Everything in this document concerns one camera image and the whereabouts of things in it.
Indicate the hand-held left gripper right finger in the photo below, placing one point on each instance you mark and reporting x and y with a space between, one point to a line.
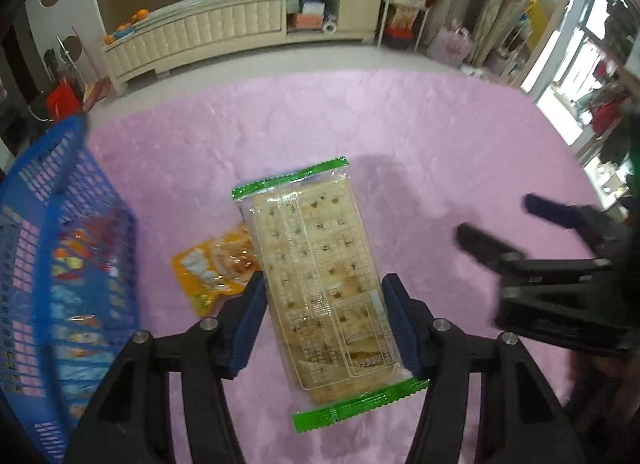
400 326

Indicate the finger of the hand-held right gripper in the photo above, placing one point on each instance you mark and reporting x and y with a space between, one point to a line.
550 209
485 246

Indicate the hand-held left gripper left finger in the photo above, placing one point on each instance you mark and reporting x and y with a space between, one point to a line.
245 326

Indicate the green-edged cracker packet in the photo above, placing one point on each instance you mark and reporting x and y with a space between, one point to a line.
320 269

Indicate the blue plastic basket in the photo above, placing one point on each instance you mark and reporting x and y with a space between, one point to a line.
30 224

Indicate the orange yellow snack packet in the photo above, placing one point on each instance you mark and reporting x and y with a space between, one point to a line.
210 269

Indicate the red cloth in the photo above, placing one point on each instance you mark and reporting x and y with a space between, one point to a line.
606 116

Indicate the pink blanket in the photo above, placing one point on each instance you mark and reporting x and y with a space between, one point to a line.
400 144

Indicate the pink gift bag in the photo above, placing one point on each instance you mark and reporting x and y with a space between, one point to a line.
450 44

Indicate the patterned curtain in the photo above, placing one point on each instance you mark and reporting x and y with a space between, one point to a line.
505 9

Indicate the white paper roll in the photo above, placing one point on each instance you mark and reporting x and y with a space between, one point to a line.
329 26

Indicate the orange box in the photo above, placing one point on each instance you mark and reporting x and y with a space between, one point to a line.
307 21

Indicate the red bag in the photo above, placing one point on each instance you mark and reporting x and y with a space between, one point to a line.
64 100

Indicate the white TV cabinet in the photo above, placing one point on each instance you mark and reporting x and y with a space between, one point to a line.
200 34

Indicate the blue and orange toy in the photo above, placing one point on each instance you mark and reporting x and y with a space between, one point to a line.
125 30

